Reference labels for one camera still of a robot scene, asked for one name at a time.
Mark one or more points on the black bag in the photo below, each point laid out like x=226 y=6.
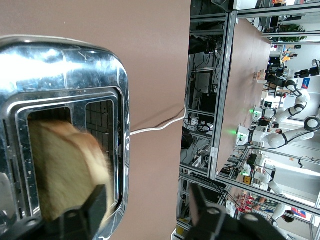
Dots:
x=187 y=138

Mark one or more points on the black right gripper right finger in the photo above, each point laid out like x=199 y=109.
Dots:
x=215 y=225

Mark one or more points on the aluminium frame post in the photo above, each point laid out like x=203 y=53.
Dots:
x=222 y=100

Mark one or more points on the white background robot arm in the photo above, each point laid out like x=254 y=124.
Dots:
x=273 y=186
x=300 y=102
x=275 y=140

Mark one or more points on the black computer tower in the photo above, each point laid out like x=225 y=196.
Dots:
x=208 y=102

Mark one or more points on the brown bread slice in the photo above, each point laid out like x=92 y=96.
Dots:
x=62 y=162

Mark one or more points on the aluminium frame beam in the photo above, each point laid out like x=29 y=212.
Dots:
x=250 y=192

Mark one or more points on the green potted plant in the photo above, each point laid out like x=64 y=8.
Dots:
x=292 y=32

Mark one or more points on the chrome and beige toaster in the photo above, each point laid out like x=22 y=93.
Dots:
x=75 y=70

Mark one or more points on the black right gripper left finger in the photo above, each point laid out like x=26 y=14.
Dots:
x=85 y=220

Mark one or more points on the blue sign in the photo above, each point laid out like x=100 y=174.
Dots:
x=306 y=83

